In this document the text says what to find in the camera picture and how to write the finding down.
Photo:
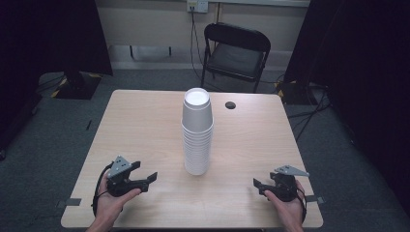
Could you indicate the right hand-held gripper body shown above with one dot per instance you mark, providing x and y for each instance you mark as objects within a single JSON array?
[{"x": 285, "y": 188}]

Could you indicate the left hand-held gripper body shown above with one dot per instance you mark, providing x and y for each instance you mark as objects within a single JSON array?
[{"x": 120, "y": 185}]

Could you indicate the stack of white paper cups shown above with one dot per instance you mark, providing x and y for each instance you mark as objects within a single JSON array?
[{"x": 197, "y": 141}]

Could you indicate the person's left hand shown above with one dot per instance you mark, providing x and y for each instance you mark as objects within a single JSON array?
[{"x": 109, "y": 206}]

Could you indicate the person's right hand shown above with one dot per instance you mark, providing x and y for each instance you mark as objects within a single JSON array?
[{"x": 291, "y": 211}]

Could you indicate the grey tape strip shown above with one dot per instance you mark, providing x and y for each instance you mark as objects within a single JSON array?
[
  {"x": 317, "y": 199},
  {"x": 72, "y": 202}
]

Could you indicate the small black floor strip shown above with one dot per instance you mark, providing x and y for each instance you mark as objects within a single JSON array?
[{"x": 88, "y": 125}]

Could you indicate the black round table grommet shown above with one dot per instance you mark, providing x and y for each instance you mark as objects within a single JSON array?
[{"x": 230, "y": 105}]

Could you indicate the black stand base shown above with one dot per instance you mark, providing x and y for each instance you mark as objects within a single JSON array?
[
  {"x": 79, "y": 87},
  {"x": 295, "y": 93}
]

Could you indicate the black folding chair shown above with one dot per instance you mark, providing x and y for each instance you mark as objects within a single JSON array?
[{"x": 237, "y": 56}]

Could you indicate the black curtain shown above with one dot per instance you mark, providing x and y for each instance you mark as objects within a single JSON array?
[
  {"x": 48, "y": 48},
  {"x": 364, "y": 64}
]

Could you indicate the white wall socket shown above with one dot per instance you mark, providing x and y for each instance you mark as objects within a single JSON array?
[{"x": 197, "y": 5}]

